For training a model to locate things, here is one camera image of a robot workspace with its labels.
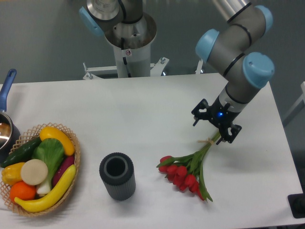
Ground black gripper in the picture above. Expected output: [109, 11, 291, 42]
[192, 97, 242, 145]

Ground red tulip bouquet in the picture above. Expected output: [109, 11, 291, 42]
[156, 132, 221, 201]

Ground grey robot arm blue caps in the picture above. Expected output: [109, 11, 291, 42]
[79, 0, 275, 143]

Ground dark grey ribbed vase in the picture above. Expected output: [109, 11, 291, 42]
[99, 152, 136, 201]

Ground black device at table edge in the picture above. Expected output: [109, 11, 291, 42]
[287, 193, 305, 219]

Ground yellow squash upper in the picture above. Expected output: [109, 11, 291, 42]
[39, 126, 75, 156]

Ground purple sweet potato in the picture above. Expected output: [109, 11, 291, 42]
[52, 156, 74, 187]

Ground green bok choy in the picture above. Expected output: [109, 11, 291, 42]
[31, 138, 64, 197]

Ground yellow banana-shaped squash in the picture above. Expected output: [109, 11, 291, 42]
[14, 165, 76, 213]

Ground beige round disc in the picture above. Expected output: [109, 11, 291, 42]
[20, 159, 48, 186]

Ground green cucumber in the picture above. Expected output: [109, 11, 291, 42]
[0, 137, 41, 168]

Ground orange fruit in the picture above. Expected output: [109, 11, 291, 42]
[10, 181, 36, 203]

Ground yellow bell pepper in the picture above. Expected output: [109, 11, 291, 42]
[1, 162, 25, 186]

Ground woven wicker basket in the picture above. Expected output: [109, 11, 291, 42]
[0, 123, 80, 217]

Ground white frame at right edge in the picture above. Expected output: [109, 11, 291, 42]
[282, 82, 305, 127]

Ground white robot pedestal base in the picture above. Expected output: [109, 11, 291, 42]
[79, 8, 169, 80]

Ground blue-handled saucepan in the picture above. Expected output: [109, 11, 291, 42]
[0, 69, 20, 163]

